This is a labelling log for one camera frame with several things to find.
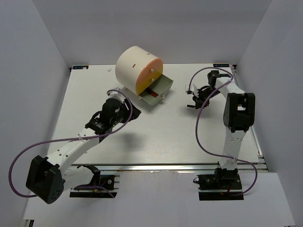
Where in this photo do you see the yellow drawer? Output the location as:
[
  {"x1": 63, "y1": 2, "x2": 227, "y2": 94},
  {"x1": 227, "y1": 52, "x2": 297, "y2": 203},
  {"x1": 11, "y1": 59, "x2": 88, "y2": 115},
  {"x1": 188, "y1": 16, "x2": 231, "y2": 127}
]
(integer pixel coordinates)
[{"x1": 135, "y1": 70, "x2": 162, "y2": 95}]

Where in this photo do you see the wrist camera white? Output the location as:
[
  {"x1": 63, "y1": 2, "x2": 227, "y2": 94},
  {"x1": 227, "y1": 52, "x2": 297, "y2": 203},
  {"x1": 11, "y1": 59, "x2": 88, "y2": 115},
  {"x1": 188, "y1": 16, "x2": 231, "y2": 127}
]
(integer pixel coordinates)
[
  {"x1": 107, "y1": 87, "x2": 125, "y2": 102},
  {"x1": 185, "y1": 84, "x2": 199, "y2": 96}
]

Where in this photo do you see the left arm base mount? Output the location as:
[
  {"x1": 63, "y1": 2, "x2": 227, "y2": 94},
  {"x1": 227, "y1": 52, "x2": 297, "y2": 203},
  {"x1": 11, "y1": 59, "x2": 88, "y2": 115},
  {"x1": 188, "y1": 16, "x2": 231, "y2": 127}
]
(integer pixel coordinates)
[{"x1": 70, "y1": 164, "x2": 120, "y2": 199}]

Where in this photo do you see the blue label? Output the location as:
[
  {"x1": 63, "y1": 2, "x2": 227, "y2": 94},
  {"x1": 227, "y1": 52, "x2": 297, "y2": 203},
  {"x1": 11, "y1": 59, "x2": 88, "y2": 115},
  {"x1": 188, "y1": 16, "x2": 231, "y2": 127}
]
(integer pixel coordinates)
[
  {"x1": 72, "y1": 65, "x2": 89, "y2": 70},
  {"x1": 213, "y1": 63, "x2": 230, "y2": 68}
]

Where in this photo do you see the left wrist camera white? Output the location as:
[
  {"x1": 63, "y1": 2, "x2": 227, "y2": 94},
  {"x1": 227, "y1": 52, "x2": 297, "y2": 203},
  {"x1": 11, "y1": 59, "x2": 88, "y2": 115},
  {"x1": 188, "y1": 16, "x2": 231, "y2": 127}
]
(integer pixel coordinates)
[{"x1": 107, "y1": 87, "x2": 125, "y2": 102}]

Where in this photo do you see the red lip gloss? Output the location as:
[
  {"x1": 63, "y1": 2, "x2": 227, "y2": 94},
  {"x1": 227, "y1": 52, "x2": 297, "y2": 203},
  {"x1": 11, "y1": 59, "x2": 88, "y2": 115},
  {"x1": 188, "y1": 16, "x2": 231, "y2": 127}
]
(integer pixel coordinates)
[{"x1": 149, "y1": 90, "x2": 158, "y2": 98}]

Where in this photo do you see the aluminium table frame rail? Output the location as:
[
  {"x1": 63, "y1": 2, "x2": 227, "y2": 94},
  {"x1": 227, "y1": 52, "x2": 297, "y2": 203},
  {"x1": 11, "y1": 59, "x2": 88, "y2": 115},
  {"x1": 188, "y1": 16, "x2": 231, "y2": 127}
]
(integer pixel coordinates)
[{"x1": 42, "y1": 64, "x2": 269, "y2": 172}]

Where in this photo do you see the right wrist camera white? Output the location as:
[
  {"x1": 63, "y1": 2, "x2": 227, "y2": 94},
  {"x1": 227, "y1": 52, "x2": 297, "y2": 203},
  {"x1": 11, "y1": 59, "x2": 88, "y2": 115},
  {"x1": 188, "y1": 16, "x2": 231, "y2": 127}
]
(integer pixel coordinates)
[{"x1": 185, "y1": 84, "x2": 199, "y2": 96}]

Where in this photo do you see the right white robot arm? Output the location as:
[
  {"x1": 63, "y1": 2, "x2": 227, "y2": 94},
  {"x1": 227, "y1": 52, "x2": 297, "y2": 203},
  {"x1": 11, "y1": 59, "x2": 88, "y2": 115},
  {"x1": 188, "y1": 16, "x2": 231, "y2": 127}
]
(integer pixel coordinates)
[{"x1": 186, "y1": 67, "x2": 255, "y2": 171}]

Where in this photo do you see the grey-green bottom drawer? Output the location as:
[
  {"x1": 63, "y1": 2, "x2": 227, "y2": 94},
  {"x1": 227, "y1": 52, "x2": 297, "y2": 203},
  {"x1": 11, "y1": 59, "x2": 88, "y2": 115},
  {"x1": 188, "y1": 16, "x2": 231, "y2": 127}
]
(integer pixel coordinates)
[{"x1": 138, "y1": 74, "x2": 174, "y2": 105}]

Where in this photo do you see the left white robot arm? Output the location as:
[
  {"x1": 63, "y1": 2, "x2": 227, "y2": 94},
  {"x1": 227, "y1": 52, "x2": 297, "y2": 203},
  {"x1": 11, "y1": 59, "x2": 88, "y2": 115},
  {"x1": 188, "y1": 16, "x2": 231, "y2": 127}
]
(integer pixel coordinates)
[{"x1": 26, "y1": 98, "x2": 141, "y2": 204}]

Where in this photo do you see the white cylindrical drawer organizer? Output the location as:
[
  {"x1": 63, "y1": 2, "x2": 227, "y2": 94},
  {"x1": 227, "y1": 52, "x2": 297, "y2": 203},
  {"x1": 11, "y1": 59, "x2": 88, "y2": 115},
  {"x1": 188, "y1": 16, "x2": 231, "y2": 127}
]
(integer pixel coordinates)
[{"x1": 115, "y1": 46, "x2": 158, "y2": 96}]

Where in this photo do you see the blue label right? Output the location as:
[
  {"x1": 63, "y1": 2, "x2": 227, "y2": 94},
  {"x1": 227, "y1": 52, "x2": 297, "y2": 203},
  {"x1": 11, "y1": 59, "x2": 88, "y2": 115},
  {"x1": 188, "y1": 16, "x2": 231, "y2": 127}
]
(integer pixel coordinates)
[{"x1": 213, "y1": 63, "x2": 230, "y2": 68}]

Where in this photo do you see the blue label left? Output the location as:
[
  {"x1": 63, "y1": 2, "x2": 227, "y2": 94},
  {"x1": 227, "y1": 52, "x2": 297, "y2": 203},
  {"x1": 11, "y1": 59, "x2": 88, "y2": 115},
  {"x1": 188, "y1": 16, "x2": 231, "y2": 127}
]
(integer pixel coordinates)
[{"x1": 72, "y1": 65, "x2": 89, "y2": 70}]

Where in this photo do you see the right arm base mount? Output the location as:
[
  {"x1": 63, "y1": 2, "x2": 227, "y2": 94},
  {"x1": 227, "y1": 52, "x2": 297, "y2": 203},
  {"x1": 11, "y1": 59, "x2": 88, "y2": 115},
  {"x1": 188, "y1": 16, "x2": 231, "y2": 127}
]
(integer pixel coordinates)
[{"x1": 193, "y1": 167, "x2": 244, "y2": 201}]

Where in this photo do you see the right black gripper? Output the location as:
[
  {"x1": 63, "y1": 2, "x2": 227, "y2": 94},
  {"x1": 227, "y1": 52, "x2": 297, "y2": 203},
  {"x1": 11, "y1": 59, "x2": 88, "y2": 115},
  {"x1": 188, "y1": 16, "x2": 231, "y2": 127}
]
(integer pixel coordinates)
[{"x1": 192, "y1": 87, "x2": 220, "y2": 109}]

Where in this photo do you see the orange top drawer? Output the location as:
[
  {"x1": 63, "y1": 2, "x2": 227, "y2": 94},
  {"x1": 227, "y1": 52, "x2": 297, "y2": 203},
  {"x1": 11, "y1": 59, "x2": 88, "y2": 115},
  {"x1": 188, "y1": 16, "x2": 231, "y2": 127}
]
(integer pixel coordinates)
[{"x1": 138, "y1": 58, "x2": 163, "y2": 81}]

